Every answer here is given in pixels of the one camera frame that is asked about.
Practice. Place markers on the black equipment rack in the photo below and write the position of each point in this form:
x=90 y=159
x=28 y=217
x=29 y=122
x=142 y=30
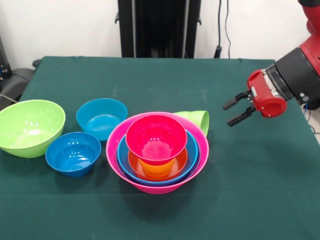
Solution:
x=3 y=65

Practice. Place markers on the large light blue bowl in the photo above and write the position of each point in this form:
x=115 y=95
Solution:
x=192 y=150

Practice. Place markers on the dark green table cloth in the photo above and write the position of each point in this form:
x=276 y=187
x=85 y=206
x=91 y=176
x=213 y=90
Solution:
x=225 y=215

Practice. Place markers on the orange cup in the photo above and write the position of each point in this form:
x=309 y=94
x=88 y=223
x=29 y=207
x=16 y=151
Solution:
x=156 y=169

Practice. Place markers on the translucent blue ribbed bowl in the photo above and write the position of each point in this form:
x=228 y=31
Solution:
x=100 y=122

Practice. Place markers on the orange bowl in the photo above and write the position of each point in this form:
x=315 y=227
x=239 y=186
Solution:
x=181 y=162

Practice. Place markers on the large pink bowl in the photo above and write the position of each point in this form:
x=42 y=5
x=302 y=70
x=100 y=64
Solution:
x=160 y=188

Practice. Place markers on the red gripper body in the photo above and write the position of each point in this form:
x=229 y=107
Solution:
x=265 y=97

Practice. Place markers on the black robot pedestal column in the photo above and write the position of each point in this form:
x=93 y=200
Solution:
x=160 y=25

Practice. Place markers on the green cup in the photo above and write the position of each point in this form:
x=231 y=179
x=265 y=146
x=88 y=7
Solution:
x=197 y=117

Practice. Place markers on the small dark blue bowl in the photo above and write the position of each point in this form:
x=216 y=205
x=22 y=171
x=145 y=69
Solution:
x=72 y=157

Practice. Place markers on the large green bowl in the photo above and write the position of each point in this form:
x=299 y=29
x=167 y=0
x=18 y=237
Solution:
x=30 y=130

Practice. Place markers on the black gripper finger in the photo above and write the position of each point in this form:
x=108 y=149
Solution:
x=233 y=101
x=240 y=118

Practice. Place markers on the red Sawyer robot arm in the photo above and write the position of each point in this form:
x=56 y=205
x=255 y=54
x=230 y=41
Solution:
x=300 y=72

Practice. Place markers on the small crimson bowl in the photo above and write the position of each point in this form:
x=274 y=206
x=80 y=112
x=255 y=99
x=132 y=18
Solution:
x=156 y=140

